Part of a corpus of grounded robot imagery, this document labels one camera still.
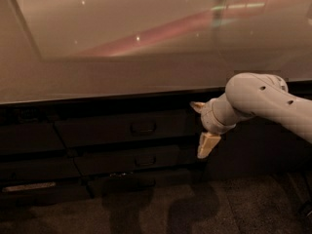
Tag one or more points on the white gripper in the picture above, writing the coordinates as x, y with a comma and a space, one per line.
208, 117

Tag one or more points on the dark top drawer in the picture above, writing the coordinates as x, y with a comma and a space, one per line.
116, 128

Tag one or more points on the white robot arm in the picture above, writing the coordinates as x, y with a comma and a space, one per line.
248, 95

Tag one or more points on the dark middle drawer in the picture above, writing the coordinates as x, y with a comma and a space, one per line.
124, 160

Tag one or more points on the dark left cabinet drawers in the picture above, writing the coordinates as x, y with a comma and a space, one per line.
36, 167

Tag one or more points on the top drawer handle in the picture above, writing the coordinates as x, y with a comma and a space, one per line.
143, 128

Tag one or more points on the drawer handle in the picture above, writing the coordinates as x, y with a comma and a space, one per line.
145, 161
143, 128

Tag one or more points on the middle drawer handle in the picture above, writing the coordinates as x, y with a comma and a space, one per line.
145, 161

